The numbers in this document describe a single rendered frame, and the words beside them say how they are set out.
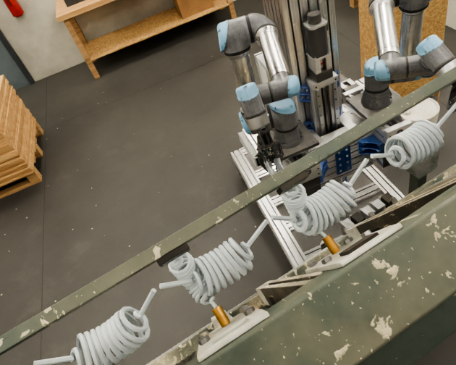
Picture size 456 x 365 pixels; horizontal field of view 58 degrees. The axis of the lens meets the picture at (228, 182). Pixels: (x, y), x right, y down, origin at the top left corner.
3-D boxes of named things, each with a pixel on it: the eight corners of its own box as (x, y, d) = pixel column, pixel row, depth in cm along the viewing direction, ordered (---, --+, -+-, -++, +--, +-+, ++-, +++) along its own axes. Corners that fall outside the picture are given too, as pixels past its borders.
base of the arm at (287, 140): (269, 136, 213) (266, 121, 206) (296, 124, 213) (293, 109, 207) (281, 153, 202) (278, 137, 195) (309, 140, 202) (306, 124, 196)
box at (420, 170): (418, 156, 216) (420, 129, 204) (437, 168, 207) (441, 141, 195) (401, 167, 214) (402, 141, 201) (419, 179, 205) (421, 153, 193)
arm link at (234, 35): (276, 132, 196) (249, 18, 164) (245, 140, 197) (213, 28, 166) (272, 121, 205) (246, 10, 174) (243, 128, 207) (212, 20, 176)
